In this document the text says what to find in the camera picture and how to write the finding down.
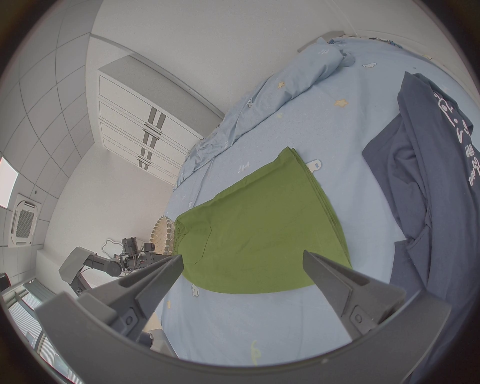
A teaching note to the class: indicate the ceiling light panel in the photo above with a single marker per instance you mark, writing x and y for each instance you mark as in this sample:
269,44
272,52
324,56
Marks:
6,183

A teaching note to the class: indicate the ceiling air conditioner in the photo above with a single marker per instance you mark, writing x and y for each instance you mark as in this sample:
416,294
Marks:
24,221

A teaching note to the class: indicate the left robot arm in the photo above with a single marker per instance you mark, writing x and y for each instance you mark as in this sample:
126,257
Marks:
77,264

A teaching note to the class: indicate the window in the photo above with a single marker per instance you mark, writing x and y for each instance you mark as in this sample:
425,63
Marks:
22,318

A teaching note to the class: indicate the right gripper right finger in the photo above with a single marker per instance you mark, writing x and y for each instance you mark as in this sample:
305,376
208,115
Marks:
337,285

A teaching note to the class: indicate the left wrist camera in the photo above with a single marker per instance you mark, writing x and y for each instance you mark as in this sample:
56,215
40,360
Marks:
129,245

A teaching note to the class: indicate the green shorts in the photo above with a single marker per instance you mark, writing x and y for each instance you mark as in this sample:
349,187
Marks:
262,225

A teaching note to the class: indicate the bed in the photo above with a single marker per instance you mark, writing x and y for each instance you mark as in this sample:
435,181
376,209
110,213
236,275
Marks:
356,131

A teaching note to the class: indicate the white wardrobe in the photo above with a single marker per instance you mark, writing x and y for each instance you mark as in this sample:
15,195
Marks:
127,101

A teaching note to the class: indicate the dark blue printed garment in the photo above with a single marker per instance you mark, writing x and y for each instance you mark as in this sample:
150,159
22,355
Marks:
420,168

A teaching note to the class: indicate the pale blue quilt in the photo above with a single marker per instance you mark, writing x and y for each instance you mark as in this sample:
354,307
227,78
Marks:
262,97

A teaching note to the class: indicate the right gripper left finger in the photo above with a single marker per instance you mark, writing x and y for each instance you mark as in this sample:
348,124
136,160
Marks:
150,285

